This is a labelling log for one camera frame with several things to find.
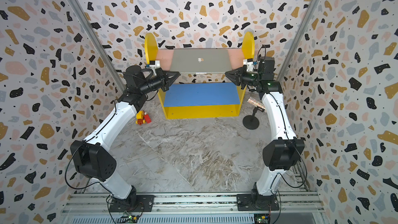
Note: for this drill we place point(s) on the green circuit board left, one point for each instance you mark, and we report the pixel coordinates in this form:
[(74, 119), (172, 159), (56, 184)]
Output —
[(129, 219)]

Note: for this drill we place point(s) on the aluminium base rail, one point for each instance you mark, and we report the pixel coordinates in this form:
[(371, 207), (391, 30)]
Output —
[(193, 208)]

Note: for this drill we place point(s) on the yellow shelf pink blue boards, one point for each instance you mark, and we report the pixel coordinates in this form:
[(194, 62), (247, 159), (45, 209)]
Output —
[(201, 95)]

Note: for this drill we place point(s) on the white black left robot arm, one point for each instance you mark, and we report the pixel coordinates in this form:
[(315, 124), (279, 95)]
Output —
[(91, 156)]

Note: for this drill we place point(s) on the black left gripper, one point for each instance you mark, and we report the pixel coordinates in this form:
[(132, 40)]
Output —
[(167, 84)]

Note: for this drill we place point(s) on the green circuit board right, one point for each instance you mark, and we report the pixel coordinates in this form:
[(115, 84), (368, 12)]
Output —
[(262, 219)]

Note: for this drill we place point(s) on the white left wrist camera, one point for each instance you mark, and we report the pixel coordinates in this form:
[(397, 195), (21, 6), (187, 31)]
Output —
[(153, 64)]

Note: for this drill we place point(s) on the silver laptop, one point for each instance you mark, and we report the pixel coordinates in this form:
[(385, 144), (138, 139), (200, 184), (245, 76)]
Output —
[(200, 61)]

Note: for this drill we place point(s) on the green circuit board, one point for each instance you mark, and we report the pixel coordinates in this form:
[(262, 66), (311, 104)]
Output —
[(129, 219), (262, 219)]

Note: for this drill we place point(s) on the grey metal corner profile right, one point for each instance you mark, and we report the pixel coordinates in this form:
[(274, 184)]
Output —
[(296, 41)]

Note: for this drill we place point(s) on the grey metal corner profile left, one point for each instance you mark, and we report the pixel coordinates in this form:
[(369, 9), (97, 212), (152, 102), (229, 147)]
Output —
[(85, 23)]

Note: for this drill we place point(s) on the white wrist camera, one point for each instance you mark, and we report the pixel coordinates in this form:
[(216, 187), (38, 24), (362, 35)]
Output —
[(250, 64), (153, 64)]

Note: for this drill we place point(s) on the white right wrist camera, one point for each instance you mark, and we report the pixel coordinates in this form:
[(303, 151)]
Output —
[(250, 64)]

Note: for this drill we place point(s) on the grey metal corner profile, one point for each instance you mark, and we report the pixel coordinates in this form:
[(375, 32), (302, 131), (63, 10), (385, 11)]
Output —
[(296, 41), (85, 23)]

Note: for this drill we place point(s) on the glitter microphone on black stand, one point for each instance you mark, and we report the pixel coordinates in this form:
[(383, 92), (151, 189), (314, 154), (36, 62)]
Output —
[(251, 122)]

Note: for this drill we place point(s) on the red yellow toy block vehicle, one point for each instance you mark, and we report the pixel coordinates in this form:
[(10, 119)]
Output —
[(142, 118)]

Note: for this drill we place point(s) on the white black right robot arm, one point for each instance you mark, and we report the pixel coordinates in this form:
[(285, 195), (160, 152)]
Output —
[(284, 150)]

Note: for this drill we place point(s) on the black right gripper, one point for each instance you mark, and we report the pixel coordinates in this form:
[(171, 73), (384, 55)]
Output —
[(236, 78)]

